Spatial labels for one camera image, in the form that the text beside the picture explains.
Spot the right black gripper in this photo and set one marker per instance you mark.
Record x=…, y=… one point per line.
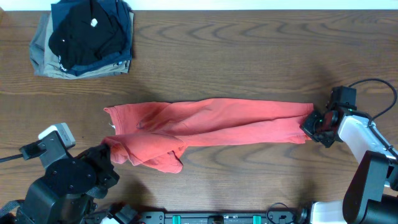
x=315, y=127

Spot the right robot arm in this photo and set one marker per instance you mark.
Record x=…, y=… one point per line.
x=364, y=200

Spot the navy folded garment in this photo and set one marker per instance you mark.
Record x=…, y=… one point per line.
x=118, y=9

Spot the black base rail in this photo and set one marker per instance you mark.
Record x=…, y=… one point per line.
x=277, y=216

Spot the coral red t-shirt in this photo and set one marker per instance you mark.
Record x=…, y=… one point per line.
x=156, y=134

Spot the khaki folded garment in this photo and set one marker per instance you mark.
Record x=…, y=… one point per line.
x=52, y=67

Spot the grey folded garment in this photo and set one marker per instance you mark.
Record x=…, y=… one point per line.
x=37, y=46

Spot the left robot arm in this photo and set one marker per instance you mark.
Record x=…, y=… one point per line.
x=67, y=193

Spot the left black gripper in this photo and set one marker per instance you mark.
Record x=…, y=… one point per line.
x=101, y=160

